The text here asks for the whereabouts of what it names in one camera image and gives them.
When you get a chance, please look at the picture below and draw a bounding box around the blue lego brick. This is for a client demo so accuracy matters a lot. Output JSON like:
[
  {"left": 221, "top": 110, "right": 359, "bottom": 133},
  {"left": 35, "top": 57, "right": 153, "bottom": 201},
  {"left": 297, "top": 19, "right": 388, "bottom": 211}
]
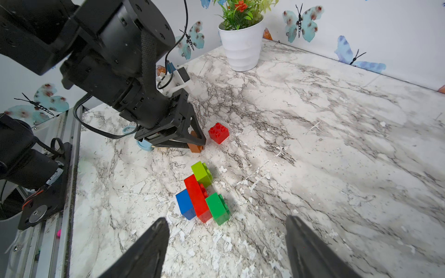
[{"left": 176, "top": 189, "right": 196, "bottom": 220}]

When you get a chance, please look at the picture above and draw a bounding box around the white flower pot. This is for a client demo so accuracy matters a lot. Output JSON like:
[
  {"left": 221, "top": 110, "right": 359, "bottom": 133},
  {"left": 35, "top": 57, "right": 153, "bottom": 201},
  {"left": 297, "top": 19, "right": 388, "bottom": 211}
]
[{"left": 219, "top": 15, "right": 265, "bottom": 72}]

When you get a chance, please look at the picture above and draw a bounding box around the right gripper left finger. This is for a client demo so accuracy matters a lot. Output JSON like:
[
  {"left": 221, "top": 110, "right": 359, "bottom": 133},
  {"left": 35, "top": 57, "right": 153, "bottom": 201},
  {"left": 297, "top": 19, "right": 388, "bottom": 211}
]
[{"left": 101, "top": 217, "right": 170, "bottom": 278}]

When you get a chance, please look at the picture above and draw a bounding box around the dark green lego brick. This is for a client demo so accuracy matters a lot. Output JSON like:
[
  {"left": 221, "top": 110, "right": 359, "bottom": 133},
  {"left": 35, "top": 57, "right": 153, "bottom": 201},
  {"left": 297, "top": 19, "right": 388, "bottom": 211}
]
[{"left": 205, "top": 193, "right": 231, "bottom": 226}]

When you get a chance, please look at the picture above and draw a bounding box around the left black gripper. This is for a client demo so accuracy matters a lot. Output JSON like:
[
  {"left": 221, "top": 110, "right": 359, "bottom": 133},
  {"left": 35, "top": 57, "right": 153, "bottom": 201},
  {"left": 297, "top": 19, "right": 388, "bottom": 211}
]
[{"left": 119, "top": 89, "right": 206, "bottom": 148}]

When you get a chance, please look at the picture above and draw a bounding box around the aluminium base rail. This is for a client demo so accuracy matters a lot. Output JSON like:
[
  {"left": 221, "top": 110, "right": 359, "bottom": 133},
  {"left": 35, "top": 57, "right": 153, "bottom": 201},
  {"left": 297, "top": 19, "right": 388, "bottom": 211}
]
[{"left": 1, "top": 111, "right": 81, "bottom": 278}]

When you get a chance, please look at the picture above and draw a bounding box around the green artificial plant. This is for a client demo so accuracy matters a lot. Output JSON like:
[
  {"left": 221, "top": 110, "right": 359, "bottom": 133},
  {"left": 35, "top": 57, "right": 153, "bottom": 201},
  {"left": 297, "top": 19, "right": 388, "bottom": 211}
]
[{"left": 212, "top": 0, "right": 279, "bottom": 31}]

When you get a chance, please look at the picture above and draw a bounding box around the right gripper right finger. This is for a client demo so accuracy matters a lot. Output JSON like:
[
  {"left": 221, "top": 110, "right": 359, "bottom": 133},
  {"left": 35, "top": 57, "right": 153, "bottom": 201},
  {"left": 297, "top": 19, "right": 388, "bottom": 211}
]
[{"left": 286, "top": 215, "right": 360, "bottom": 278}]

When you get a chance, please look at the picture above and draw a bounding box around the red lego brick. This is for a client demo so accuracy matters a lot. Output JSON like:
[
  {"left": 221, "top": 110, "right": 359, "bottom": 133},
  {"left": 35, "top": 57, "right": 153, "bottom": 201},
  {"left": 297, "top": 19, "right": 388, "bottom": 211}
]
[
  {"left": 209, "top": 123, "right": 229, "bottom": 145},
  {"left": 184, "top": 174, "right": 212, "bottom": 223}
]

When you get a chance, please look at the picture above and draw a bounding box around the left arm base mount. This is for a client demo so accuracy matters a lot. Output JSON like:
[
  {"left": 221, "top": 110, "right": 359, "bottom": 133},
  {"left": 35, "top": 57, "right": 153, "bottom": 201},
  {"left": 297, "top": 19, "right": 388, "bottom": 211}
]
[{"left": 18, "top": 142, "right": 73, "bottom": 231}]

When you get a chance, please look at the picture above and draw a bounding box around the orange lego brick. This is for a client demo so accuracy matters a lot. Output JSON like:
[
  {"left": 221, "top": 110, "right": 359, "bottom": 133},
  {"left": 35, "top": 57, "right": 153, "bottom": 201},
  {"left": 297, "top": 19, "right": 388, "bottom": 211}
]
[{"left": 187, "top": 130, "right": 204, "bottom": 153}]

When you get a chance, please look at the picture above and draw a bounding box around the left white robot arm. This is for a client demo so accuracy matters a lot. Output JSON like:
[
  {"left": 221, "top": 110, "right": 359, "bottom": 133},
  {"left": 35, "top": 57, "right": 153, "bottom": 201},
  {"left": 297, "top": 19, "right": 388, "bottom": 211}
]
[{"left": 1, "top": 1, "right": 206, "bottom": 148}]

